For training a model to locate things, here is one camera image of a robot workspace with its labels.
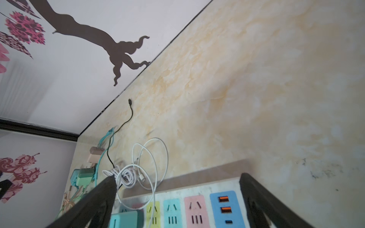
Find long multicolour power strip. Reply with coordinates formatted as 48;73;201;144
112;178;250;228

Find thin white usb cable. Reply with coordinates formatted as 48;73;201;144
113;137;169;228

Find black usb cable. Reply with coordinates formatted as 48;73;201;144
106;98;134;170

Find teal charger plug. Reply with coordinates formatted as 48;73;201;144
108;211;144;228

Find pile of chargers and cables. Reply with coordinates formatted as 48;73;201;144
56;127;137;220

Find teal usb cable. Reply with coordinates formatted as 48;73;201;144
93;127;115;187

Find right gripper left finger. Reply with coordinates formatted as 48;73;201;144
48;177;117;228

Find green charger plug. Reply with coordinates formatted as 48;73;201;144
76;168;95;187

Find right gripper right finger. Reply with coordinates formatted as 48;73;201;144
239;173;312;228

